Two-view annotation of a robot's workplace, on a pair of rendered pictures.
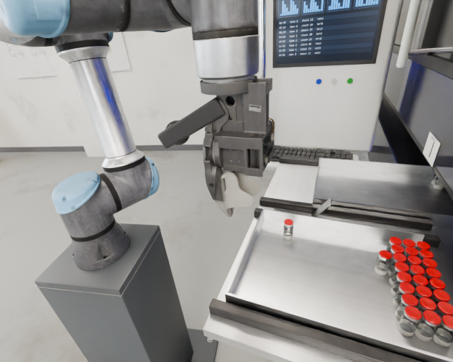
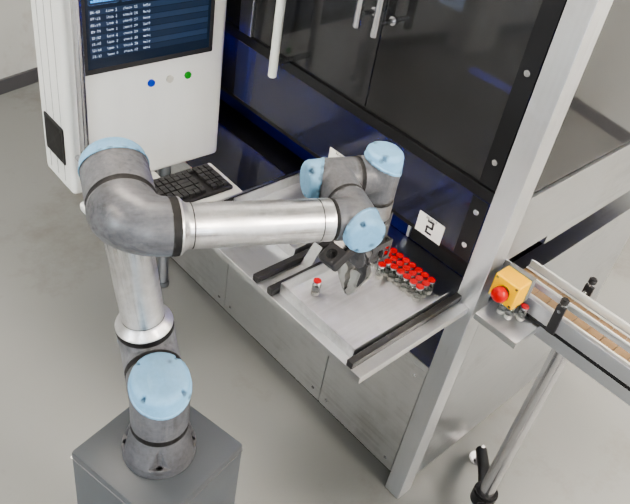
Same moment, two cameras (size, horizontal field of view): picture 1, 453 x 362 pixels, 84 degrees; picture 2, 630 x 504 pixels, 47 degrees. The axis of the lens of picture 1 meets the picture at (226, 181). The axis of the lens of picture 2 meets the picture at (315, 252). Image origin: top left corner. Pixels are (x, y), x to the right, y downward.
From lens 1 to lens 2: 1.40 m
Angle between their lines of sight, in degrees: 60
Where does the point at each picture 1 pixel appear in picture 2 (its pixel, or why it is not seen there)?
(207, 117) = not seen: hidden behind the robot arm
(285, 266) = (342, 313)
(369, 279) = (380, 286)
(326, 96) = (161, 99)
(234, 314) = (367, 354)
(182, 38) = not seen: outside the picture
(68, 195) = (185, 385)
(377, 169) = (282, 186)
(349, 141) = (194, 147)
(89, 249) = (188, 440)
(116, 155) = (162, 318)
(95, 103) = (152, 270)
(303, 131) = not seen: hidden behind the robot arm
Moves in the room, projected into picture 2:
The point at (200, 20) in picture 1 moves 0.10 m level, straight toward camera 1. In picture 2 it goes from (385, 200) to (434, 217)
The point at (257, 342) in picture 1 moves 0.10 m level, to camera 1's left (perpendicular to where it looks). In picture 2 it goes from (385, 358) to (370, 387)
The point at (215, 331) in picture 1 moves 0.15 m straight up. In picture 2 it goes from (365, 373) to (379, 326)
